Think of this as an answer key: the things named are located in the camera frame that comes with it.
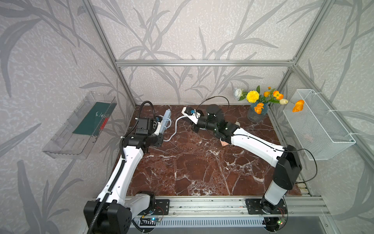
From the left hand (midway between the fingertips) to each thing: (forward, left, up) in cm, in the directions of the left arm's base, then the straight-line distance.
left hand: (158, 136), depth 79 cm
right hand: (+5, -14, +12) cm, 19 cm away
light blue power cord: (+7, -6, +1) cm, 9 cm away
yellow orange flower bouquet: (+21, -59, +9) cm, 63 cm away
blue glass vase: (+28, -64, -15) cm, 72 cm away
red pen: (-2, +24, +11) cm, 27 cm away
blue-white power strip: (+8, -3, +4) cm, 9 cm away
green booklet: (0, +27, +14) cm, 31 cm away
